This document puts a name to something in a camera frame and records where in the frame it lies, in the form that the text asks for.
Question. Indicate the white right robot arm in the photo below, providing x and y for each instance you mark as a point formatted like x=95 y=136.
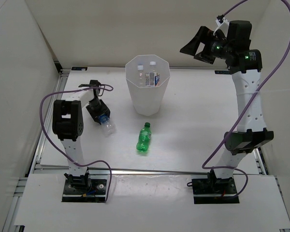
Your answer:
x=245 y=66

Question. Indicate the white zip tie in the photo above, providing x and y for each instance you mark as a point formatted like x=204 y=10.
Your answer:
x=222 y=26

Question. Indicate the aluminium table edge rail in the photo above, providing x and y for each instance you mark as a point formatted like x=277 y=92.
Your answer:
x=116 y=171

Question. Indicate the clear bottle blue label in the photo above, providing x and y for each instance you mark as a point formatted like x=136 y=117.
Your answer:
x=107 y=125

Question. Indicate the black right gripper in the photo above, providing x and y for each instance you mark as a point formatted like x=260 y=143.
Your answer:
x=204 y=34

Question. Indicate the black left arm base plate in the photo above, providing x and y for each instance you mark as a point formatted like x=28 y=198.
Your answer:
x=84 y=189

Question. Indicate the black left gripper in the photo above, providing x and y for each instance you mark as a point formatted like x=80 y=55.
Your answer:
x=104 y=109

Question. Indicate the green plastic soda bottle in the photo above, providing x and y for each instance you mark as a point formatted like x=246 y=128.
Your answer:
x=144 y=138

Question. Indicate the clear bottle white barcode label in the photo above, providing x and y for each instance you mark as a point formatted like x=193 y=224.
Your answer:
x=152 y=78

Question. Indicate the clear unlabelled plastic bottle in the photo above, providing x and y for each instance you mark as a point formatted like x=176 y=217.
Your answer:
x=141 y=76

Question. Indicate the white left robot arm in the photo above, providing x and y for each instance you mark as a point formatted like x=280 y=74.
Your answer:
x=95 y=124

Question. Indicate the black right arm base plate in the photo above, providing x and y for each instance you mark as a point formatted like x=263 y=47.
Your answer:
x=211 y=190

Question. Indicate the white octagonal plastic bin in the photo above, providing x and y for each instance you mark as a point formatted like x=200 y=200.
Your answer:
x=147 y=100

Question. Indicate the white foam board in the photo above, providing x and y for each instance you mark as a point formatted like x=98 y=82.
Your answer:
x=140 y=203

